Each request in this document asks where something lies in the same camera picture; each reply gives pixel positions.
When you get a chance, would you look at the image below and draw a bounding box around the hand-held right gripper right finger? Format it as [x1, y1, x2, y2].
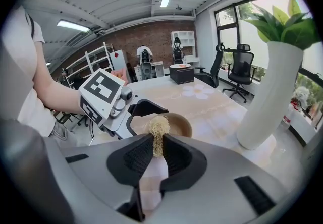
[145, 133, 304, 224]

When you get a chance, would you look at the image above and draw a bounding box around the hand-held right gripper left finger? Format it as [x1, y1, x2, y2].
[44, 133, 155, 224]

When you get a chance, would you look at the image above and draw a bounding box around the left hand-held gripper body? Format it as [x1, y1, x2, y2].
[77, 67, 139, 133]

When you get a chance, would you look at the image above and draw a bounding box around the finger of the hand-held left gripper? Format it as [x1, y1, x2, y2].
[128, 99, 170, 118]
[110, 114, 139, 140]

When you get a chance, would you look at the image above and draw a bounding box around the yellowish potato-like object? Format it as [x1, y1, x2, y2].
[147, 115, 171, 158]

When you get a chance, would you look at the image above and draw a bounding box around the person's right forearm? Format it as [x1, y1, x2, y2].
[0, 5, 57, 138]

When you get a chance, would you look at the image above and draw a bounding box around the person's left forearm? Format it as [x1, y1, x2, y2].
[32, 40, 84, 116]

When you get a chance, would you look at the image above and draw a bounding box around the pink armchair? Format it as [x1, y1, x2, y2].
[111, 67, 128, 80]

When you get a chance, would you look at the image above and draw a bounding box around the white rack shelving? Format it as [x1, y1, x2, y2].
[64, 41, 115, 85]

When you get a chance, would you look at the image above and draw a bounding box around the white cabinet with red mark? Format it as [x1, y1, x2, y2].
[108, 49, 131, 84]

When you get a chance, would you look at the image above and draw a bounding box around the white drawer unit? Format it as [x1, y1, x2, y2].
[133, 61, 165, 80]

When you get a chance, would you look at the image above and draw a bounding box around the black box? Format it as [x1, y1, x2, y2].
[169, 65, 195, 85]

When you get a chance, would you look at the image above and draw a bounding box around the table with checked flower tablecloth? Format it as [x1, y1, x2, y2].
[90, 75, 279, 208]

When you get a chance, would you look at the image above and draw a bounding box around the white shelf desk unit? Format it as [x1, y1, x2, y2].
[170, 30, 200, 65]

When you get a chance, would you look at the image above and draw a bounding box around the clear water jug red label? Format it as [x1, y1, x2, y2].
[281, 114, 294, 128]

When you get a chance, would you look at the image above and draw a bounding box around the black mesh office chair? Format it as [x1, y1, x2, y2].
[222, 43, 258, 104]

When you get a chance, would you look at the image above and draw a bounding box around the tall white vase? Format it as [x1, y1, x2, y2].
[235, 41, 305, 151]

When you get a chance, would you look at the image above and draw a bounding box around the white flower bouquet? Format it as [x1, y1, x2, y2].
[292, 86, 310, 110]

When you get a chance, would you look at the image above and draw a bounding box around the green leafy plant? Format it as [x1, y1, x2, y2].
[244, 0, 321, 51]

